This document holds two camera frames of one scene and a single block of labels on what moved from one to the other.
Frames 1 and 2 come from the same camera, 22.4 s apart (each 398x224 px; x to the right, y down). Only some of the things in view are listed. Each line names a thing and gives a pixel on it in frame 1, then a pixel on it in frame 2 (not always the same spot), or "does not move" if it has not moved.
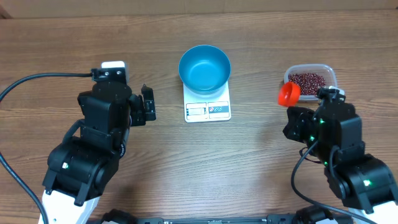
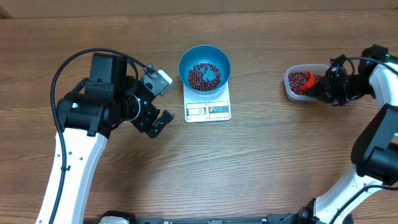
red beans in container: (309, 82) does not move
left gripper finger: (148, 95) to (165, 117)
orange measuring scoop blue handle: (288, 94) to (310, 84)
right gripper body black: (298, 129) to (339, 86)
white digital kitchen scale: (204, 109) does not move
